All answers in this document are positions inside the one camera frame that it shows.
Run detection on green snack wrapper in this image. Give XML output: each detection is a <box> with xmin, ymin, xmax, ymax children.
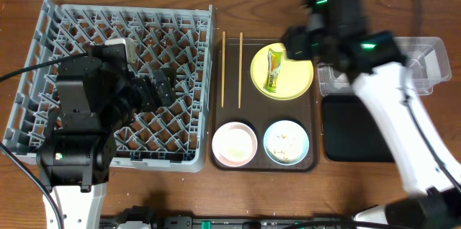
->
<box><xmin>264</xmin><ymin>48</ymin><xmax>282</xmax><ymax>93</ymax></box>

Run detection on wooden chopstick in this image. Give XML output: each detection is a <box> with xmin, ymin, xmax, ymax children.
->
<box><xmin>221</xmin><ymin>31</ymin><xmax>226</xmax><ymax>108</ymax></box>
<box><xmin>238</xmin><ymin>32</ymin><xmax>243</xmax><ymax>109</ymax></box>

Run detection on pink bowl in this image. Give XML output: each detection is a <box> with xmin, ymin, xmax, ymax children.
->
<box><xmin>212</xmin><ymin>122</ymin><xmax>258</xmax><ymax>168</ymax></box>

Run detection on light blue bowl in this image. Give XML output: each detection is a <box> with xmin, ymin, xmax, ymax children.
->
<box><xmin>263</xmin><ymin>120</ymin><xmax>310</xmax><ymax>166</ymax></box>

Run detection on rice food scraps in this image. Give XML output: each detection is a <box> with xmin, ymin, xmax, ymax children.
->
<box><xmin>269</xmin><ymin>135</ymin><xmax>303</xmax><ymax>162</ymax></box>

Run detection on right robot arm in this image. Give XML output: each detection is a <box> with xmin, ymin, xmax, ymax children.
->
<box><xmin>282</xmin><ymin>0</ymin><xmax>460</xmax><ymax>228</ymax></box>

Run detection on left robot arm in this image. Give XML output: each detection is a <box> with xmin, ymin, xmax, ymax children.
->
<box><xmin>36</xmin><ymin>39</ymin><xmax>176</xmax><ymax>228</ymax></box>

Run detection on black waste tray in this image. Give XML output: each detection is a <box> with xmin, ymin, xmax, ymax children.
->
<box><xmin>321</xmin><ymin>94</ymin><xmax>394</xmax><ymax>163</ymax></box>

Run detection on yellow plate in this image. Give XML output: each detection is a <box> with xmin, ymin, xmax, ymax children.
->
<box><xmin>250</xmin><ymin>42</ymin><xmax>314</xmax><ymax>101</ymax></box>

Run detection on grey dish rack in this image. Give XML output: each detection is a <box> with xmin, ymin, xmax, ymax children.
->
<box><xmin>2</xmin><ymin>0</ymin><xmax>215</xmax><ymax>173</ymax></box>

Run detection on dark brown serving tray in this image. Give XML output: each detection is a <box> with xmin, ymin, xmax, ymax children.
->
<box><xmin>210</xmin><ymin>38</ymin><xmax>319</xmax><ymax>172</ymax></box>

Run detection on clear plastic bin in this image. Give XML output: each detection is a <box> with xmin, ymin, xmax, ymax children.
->
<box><xmin>318</xmin><ymin>37</ymin><xmax>452</xmax><ymax>96</ymax></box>

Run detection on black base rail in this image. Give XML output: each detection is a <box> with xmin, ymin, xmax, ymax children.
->
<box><xmin>99</xmin><ymin>206</ymin><xmax>346</xmax><ymax>229</ymax></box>

